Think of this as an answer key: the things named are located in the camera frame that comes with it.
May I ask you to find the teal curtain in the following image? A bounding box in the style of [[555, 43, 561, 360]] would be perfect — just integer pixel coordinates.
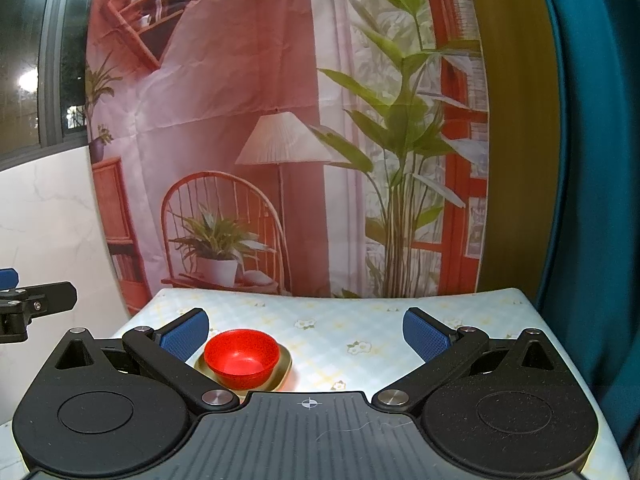
[[534, 0, 640, 463]]

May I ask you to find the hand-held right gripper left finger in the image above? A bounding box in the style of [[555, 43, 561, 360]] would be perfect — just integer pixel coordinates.
[[52, 307, 241, 416]]

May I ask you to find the printed backdrop cloth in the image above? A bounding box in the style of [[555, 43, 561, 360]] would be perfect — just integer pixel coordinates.
[[84, 0, 492, 317]]

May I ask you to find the red bowl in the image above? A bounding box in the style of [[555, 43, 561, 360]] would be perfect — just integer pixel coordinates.
[[203, 328, 281, 390]]

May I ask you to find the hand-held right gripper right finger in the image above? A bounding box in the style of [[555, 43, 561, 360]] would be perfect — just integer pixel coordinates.
[[372, 307, 571, 416]]

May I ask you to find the green plate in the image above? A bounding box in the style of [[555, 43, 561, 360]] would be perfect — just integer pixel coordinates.
[[193, 342, 295, 395]]

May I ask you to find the olive curtain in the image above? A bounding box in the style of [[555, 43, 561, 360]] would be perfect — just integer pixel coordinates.
[[459, 0, 572, 302]]

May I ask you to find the dark glass window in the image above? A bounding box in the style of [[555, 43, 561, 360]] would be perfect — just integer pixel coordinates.
[[0, 0, 119, 174]]

